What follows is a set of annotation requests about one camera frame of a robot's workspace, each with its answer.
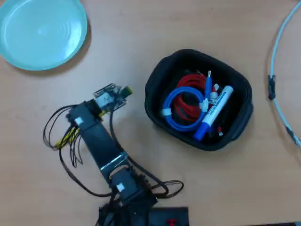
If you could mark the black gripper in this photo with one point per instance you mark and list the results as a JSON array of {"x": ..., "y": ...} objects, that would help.
[{"x": 85, "y": 115}]

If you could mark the yellow instant coffee stick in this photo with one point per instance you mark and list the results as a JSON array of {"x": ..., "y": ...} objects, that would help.
[{"x": 127, "y": 91}]

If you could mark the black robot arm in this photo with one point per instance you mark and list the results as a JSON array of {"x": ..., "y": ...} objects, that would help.
[{"x": 100, "y": 141}]

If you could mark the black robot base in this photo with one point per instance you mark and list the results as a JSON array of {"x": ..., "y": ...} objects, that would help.
[{"x": 164, "y": 215}]

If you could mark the black plastic bowl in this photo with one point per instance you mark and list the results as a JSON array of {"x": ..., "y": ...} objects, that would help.
[{"x": 162, "y": 70}]

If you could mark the teal round plastic plate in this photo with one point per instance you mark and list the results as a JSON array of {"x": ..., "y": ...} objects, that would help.
[{"x": 42, "y": 33}]

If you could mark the blue and white marker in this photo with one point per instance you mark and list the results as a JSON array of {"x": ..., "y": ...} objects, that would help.
[{"x": 215, "y": 110}]

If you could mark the red base clamp knob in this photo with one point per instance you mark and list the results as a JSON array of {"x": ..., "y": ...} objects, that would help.
[{"x": 171, "y": 222}]

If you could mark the black tape wrap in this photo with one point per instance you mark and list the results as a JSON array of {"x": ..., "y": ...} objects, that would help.
[
  {"x": 291, "y": 134},
  {"x": 271, "y": 87}
]

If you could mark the bare circuit board camera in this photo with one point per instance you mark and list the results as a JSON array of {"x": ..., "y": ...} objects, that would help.
[{"x": 109, "y": 97}]

